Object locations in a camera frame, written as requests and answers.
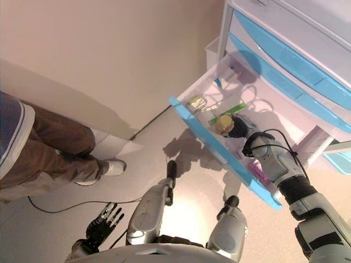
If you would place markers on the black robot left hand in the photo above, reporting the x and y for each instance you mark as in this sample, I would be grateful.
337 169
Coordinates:
102 224

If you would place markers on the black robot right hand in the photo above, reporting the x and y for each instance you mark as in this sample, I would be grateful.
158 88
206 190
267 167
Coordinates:
242 127

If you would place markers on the clear bottle of yellow capsules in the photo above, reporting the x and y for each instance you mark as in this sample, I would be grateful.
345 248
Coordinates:
224 124

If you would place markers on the blue front drawer with medicines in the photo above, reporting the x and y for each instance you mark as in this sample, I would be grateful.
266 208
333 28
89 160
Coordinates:
208 137

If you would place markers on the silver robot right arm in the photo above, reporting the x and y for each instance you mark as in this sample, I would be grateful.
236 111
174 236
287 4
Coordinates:
277 161

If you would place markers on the long green white medicine box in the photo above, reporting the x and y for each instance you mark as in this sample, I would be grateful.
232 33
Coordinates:
233 111

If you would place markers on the purple white medicine box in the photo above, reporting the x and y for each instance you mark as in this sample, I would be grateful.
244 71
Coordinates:
259 172

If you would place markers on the small green white medicine box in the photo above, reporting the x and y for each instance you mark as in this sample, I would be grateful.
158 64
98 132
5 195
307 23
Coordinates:
197 103

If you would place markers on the blue white medicine box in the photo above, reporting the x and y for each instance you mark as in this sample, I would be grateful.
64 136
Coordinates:
231 72

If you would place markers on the blue front cart drawer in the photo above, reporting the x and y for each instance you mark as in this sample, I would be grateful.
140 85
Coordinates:
274 43
263 68

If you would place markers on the white side bin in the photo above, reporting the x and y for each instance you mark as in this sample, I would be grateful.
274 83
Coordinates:
214 53

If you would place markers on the person in brown trousers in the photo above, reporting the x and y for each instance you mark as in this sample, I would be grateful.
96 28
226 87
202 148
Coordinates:
55 153

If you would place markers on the white medical cart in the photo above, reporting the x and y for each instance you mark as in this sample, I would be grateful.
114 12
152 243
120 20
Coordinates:
301 16

